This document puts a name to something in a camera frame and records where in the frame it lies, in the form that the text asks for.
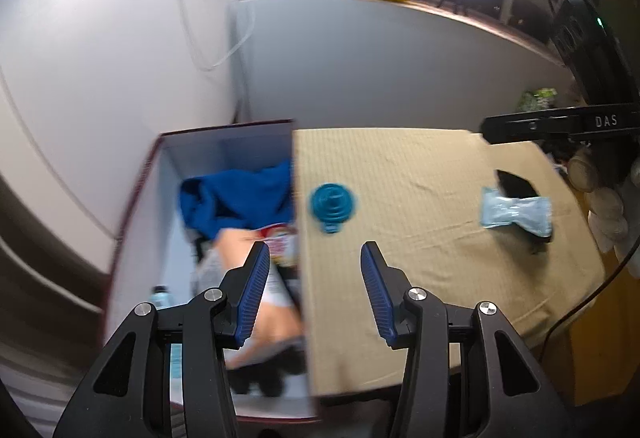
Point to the colourful printed pouch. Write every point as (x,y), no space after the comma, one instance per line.
(280,243)

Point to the pink packet with white label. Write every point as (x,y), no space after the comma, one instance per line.
(232,250)

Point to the green printed packet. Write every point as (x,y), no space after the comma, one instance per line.
(537,98)

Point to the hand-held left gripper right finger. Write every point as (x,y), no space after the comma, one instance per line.
(377,288)

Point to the person's right hand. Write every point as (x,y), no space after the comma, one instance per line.
(607,218)

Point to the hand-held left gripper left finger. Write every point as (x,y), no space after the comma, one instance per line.
(250,288)

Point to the blue knit cloth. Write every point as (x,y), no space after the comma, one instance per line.
(235,198)

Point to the white storage box maroon outside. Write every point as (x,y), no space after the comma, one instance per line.
(150,243)

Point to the white cabinet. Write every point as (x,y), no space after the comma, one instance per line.
(100,68)

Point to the light blue wipes packet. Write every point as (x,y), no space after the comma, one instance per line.
(515,213)

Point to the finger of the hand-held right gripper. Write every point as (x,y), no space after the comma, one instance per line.
(541,244)
(517,183)

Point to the teal collapsible funnel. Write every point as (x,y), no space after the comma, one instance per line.
(332,205)

